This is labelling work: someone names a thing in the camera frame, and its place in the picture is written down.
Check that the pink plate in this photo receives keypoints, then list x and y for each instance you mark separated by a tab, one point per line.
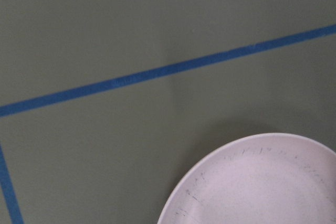
264	178

